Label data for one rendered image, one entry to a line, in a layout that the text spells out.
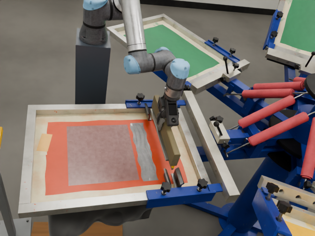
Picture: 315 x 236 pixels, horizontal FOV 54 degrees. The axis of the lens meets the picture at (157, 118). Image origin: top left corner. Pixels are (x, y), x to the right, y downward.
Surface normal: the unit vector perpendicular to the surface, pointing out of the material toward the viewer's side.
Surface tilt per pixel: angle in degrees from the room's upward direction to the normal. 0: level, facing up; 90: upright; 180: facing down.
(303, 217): 58
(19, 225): 0
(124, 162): 0
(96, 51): 90
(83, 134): 0
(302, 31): 32
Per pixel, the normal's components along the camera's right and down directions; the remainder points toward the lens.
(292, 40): 0.01, -0.28
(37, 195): 0.19, -0.71
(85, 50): 0.14, 0.70
